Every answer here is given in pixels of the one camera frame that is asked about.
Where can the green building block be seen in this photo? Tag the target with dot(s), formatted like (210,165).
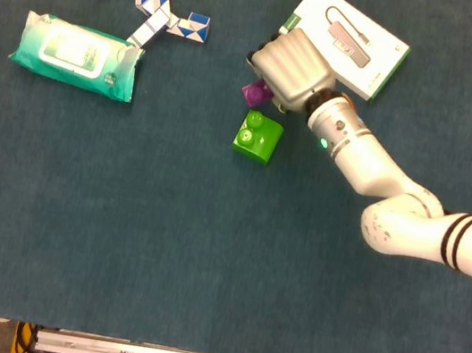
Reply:
(258,137)

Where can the purple small building block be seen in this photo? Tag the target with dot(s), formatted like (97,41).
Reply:
(255,93)

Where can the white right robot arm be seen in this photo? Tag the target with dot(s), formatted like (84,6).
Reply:
(400,195)

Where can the teal table cloth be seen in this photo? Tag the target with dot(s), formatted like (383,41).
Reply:
(225,238)

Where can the green wet wipes pack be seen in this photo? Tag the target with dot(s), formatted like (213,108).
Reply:
(77,55)

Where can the blue white snake puzzle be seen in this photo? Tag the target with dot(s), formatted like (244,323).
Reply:
(154,0)

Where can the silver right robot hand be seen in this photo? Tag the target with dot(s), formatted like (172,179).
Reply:
(292,71)

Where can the white green adapter box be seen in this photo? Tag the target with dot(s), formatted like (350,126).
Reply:
(361,48)

